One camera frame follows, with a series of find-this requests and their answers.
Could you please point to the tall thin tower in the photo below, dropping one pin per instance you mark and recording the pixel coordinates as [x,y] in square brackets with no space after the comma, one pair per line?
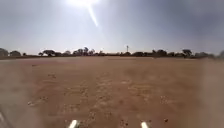
[127,48]

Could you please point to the row of trees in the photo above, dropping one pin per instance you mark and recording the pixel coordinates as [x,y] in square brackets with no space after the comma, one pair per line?
[83,52]

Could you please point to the robot's own part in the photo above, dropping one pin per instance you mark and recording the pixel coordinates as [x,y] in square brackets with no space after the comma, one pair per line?
[73,124]
[144,125]

